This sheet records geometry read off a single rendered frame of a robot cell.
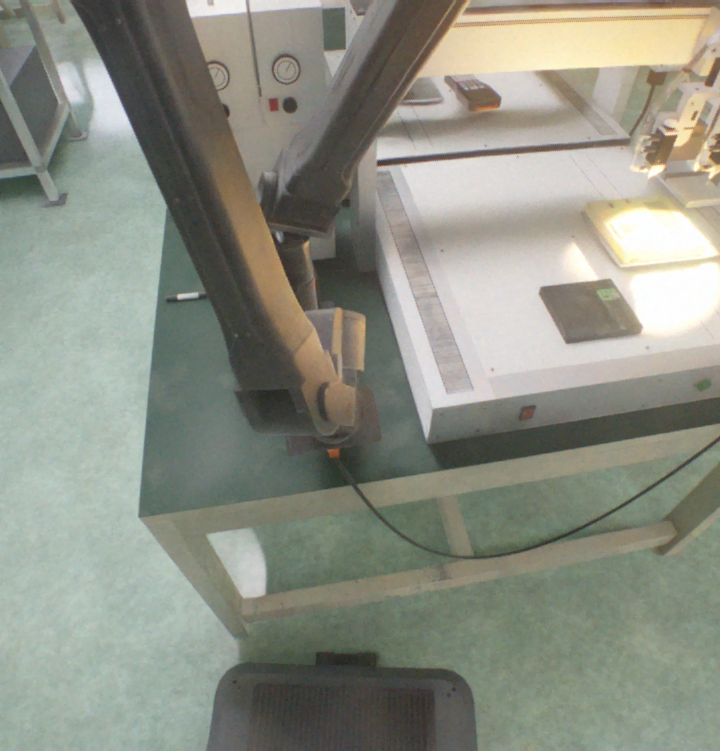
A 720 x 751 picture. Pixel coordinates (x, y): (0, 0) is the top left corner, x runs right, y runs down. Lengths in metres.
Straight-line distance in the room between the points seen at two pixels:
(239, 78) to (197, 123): 0.58
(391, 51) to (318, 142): 0.12
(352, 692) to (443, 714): 0.18
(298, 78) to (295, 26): 0.08
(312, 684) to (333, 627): 0.31
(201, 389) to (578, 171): 0.90
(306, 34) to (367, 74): 0.49
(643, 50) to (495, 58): 0.25
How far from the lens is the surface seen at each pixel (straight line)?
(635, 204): 1.18
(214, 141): 0.40
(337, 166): 0.54
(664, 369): 0.93
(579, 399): 0.88
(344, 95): 0.49
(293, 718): 1.23
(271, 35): 0.94
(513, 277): 0.99
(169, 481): 0.88
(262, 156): 1.03
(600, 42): 1.05
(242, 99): 0.98
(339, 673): 1.25
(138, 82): 0.39
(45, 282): 2.62
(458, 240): 1.05
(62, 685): 1.67
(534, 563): 1.48
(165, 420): 0.94
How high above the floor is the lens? 1.48
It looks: 51 degrees down
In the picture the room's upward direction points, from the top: 1 degrees counter-clockwise
